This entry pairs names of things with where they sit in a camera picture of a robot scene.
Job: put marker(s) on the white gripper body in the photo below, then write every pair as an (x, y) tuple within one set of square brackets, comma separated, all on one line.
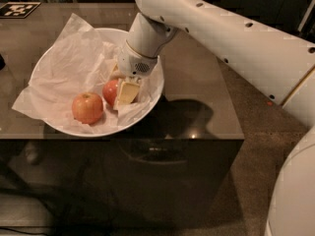
[(133, 64)]

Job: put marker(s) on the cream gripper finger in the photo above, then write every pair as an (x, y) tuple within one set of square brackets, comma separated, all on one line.
[(116, 74), (126, 93)]

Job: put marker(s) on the red apple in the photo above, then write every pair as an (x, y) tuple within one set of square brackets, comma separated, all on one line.
[(109, 92), (87, 107)]

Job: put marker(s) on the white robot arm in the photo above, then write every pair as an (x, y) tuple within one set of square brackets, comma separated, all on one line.
[(279, 65)]

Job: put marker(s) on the white bowl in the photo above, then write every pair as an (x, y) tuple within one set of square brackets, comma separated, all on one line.
[(154, 89)]

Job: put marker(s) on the white crumpled paper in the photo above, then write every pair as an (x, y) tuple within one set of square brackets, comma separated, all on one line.
[(65, 66)]

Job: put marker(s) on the dark object at left edge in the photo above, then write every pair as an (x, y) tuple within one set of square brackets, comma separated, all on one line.
[(2, 63)]

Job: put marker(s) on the black white fiducial marker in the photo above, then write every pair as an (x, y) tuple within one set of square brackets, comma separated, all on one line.
[(17, 10)]

